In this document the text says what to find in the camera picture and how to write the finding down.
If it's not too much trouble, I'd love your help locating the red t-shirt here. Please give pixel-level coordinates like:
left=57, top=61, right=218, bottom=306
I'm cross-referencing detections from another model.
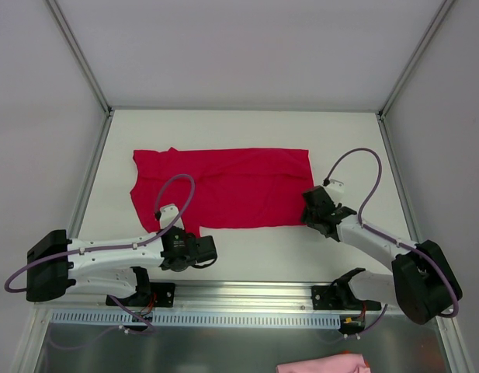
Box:
left=130, top=148, right=314, bottom=235

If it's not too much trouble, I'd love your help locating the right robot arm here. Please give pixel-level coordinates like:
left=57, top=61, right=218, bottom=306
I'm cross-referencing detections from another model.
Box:
left=301, top=186, right=463, bottom=325

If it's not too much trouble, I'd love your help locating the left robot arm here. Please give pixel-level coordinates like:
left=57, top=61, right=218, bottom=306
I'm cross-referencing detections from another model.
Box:
left=26, top=227, right=217, bottom=305

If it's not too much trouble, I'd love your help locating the light pink folded shirt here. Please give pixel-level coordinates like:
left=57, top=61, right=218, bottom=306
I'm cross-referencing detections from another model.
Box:
left=276, top=354, right=371, bottom=373

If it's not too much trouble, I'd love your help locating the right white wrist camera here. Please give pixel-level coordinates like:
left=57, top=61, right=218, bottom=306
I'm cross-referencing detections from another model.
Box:
left=325, top=179, right=345, bottom=202

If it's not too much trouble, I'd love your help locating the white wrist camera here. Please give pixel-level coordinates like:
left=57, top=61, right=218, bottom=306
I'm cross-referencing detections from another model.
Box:
left=325, top=179, right=345, bottom=202
left=156, top=204, right=179, bottom=230

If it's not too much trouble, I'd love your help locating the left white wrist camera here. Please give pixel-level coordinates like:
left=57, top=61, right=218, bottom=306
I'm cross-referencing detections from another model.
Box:
left=156, top=204, right=179, bottom=230

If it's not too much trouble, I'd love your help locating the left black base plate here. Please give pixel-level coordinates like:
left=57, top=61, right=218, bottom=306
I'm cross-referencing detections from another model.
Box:
left=119, top=282, right=175, bottom=308

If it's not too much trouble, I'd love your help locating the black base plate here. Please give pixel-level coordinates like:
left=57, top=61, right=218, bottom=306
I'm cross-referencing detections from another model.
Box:
left=119, top=282, right=175, bottom=308
left=311, top=280, right=382, bottom=312

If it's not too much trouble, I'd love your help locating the aluminium front rail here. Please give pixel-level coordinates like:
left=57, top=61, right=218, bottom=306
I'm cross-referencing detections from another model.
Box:
left=33, top=277, right=454, bottom=314

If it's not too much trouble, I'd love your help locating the slotted grey cable duct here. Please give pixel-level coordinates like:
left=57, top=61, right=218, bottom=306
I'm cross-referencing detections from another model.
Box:
left=50, top=309, right=341, bottom=329

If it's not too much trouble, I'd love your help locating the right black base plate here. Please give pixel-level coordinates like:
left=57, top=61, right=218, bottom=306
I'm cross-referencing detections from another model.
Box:
left=311, top=280, right=382, bottom=312

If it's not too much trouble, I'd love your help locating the right aluminium frame post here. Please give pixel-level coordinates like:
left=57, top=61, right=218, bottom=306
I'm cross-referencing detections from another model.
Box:
left=377, top=0, right=457, bottom=120

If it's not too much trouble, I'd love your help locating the aluminium frame post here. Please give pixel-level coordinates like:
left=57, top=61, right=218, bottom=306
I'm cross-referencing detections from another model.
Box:
left=377, top=0, right=457, bottom=120
left=44, top=0, right=115, bottom=117

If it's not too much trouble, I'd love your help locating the left aluminium frame post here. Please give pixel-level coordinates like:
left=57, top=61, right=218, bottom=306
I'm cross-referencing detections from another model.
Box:
left=44, top=0, right=115, bottom=117

